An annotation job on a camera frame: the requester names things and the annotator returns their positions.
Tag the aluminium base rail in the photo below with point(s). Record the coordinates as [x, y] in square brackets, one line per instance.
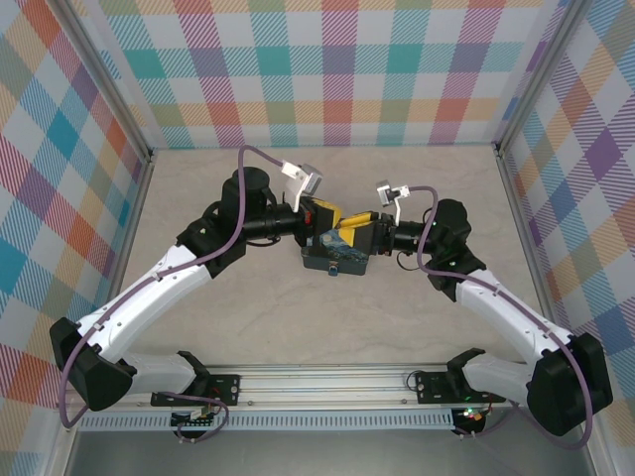
[322, 384]

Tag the aluminium frame post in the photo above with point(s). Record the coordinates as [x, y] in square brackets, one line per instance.
[110, 74]
[536, 74]

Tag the starry night print tin box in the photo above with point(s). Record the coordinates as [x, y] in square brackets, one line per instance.
[347, 260]

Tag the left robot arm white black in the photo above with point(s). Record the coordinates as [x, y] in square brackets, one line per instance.
[149, 282]

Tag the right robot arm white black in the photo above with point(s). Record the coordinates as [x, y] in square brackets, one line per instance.
[506, 307]

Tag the grey metal base plate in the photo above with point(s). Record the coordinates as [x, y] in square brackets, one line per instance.
[317, 456]

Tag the aluminium floor side rail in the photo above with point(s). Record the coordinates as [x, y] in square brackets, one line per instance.
[526, 248]
[126, 248]

